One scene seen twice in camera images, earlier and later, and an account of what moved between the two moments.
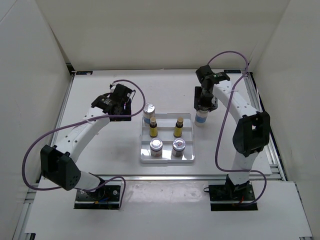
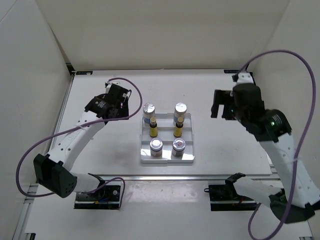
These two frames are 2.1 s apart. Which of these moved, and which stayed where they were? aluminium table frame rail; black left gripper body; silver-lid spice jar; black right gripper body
Moved: black right gripper body
Stayed: aluminium table frame rail; silver-lid spice jar; black left gripper body
